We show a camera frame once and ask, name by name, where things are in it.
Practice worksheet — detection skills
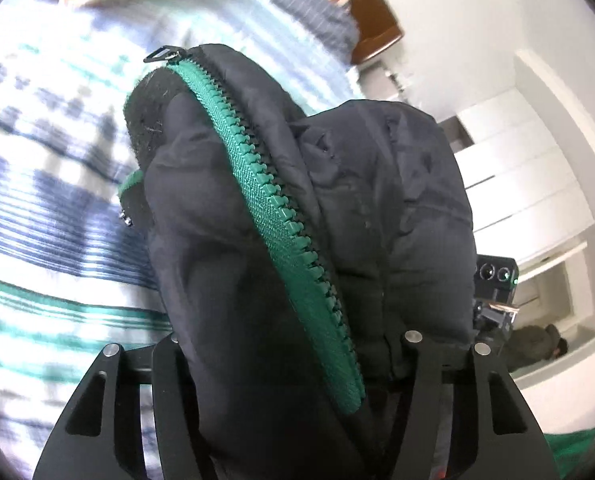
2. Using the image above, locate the black puffer jacket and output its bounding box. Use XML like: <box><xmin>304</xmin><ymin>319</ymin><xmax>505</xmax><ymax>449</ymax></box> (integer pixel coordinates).
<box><xmin>121</xmin><ymin>44</ymin><xmax>476</xmax><ymax>479</ymax></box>

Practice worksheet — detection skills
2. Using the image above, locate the dark green garment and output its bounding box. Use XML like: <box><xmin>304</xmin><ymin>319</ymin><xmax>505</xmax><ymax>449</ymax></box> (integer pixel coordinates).
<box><xmin>545</xmin><ymin>427</ymin><xmax>595</xmax><ymax>479</ymax></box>

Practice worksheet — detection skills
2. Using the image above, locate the white wardrobe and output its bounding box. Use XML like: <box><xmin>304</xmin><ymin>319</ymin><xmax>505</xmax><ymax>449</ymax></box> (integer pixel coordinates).
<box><xmin>455</xmin><ymin>89</ymin><xmax>595</xmax><ymax>266</ymax></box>

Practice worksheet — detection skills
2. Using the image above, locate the striped blue green duvet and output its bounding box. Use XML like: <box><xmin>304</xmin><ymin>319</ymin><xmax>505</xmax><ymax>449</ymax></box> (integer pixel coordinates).
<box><xmin>0</xmin><ymin>0</ymin><xmax>360</xmax><ymax>479</ymax></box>

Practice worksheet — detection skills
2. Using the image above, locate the brown wooden headboard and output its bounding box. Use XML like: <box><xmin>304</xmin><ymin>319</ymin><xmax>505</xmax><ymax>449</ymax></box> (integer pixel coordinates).
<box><xmin>349</xmin><ymin>0</ymin><xmax>404</xmax><ymax>66</ymax></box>

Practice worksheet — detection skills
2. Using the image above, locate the blue checked pillow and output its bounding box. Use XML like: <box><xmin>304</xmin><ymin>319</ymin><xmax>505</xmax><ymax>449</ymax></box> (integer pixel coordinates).
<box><xmin>270</xmin><ymin>0</ymin><xmax>359</xmax><ymax>65</ymax></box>

